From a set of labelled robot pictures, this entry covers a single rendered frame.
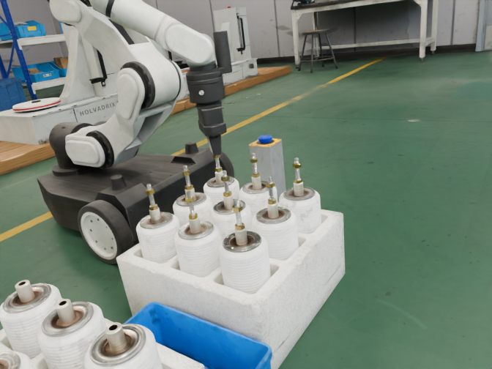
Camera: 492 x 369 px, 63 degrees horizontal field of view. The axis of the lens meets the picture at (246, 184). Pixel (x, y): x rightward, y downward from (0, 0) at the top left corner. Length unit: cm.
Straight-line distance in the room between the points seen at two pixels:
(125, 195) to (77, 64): 206
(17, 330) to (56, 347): 12
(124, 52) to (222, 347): 88
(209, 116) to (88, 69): 234
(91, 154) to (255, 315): 95
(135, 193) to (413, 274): 82
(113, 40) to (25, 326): 86
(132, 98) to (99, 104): 185
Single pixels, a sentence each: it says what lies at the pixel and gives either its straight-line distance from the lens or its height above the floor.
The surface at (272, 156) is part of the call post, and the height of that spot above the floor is 28.
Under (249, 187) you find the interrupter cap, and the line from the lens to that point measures 101.
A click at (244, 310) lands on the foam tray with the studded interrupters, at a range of 75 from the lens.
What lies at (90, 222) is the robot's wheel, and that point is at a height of 13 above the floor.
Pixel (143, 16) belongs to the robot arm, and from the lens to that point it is 99.
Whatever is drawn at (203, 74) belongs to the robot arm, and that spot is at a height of 54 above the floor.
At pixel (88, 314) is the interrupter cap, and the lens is 69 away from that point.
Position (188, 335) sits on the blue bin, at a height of 7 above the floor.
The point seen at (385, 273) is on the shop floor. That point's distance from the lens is 111.
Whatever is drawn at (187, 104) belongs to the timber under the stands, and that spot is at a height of 4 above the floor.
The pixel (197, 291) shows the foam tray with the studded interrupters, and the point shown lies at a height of 17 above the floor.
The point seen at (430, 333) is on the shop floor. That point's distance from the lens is 96.
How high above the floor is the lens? 64
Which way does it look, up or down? 22 degrees down
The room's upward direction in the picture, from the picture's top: 7 degrees counter-clockwise
